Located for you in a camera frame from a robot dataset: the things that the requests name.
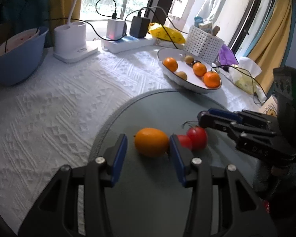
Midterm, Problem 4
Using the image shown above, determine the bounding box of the white power strip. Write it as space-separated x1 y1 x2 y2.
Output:
100 36 156 53

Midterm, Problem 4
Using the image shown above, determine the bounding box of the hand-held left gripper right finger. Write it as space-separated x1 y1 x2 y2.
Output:
169 134 278 237

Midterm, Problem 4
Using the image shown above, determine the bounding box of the white charger plug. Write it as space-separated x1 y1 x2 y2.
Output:
107 18 127 41

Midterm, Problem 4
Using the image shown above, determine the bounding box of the red cherry tomato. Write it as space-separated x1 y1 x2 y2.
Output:
177 134 193 150
187 126 208 150

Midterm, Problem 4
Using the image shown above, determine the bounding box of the black charger plug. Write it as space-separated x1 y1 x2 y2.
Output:
129 16 151 39

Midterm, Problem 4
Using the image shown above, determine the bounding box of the small orange mandarin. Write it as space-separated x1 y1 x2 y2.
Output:
163 57 178 72
192 62 208 77
134 128 169 158

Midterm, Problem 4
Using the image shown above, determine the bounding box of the mandarin with stem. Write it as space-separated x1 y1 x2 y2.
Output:
203 70 221 88

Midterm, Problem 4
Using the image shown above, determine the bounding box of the yellow curtain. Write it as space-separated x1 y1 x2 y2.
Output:
49 0 84 21
247 0 296 89

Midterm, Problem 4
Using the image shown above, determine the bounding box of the hanging grey shirt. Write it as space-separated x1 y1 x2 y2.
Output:
197 0 231 21

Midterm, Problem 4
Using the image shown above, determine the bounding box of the yellow tissue pack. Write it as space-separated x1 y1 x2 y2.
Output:
228 57 262 94

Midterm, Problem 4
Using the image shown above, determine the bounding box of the black cable over tissue pack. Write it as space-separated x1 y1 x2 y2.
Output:
212 63 267 104

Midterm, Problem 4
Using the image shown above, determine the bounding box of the yellow snack packet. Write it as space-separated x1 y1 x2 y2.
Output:
148 23 186 44

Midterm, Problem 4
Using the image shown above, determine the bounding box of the small printed carton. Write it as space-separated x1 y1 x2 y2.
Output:
199 21 214 34

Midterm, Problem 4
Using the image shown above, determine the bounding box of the dark blue curtain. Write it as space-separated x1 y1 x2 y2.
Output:
0 0 51 30

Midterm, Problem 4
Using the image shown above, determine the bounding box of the grey round placemat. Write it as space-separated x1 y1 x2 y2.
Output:
89 89 274 237

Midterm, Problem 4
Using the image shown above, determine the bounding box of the dark sliding door frame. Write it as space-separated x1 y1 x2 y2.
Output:
230 0 278 55

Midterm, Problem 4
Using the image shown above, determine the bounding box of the white deep plate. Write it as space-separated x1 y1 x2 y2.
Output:
157 48 222 94

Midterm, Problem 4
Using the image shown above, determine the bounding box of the blue plastic bowl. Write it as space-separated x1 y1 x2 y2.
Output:
0 26 49 87

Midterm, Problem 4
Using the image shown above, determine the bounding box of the white perforated basket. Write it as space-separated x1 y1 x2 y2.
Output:
184 25 225 63

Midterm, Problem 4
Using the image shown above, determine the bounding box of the white textured tablecloth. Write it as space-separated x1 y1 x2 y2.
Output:
0 42 267 237

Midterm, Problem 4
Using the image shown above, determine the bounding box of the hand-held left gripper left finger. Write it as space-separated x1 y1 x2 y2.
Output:
18 133 128 237

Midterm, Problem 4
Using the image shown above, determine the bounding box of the purple cloth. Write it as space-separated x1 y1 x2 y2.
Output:
217 44 238 66

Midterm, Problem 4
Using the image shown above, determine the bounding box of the white desk lamp base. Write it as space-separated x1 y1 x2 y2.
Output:
54 0 99 63

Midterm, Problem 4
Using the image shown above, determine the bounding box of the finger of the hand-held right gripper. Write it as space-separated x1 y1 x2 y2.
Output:
199 113 296 165
207 108 273 130

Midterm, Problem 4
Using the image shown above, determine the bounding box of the black cable of white charger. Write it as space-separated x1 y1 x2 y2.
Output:
43 0 119 41

